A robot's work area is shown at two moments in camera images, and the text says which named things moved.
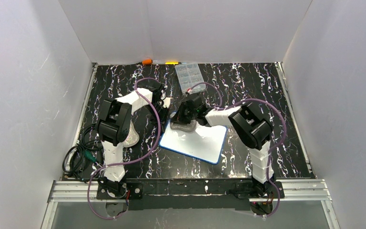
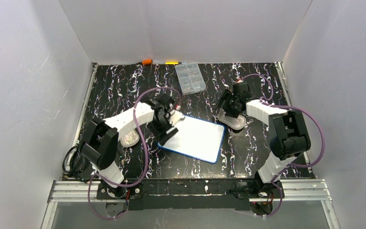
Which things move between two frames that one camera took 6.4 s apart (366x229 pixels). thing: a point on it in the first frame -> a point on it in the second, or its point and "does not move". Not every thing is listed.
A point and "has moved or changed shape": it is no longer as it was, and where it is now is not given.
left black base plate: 134,191 does not move
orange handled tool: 147,61 does not move
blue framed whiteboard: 204,143 does not move
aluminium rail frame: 310,190 does not move
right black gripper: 183,114 -> 228,110
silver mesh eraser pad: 184,127 has moved or changed shape
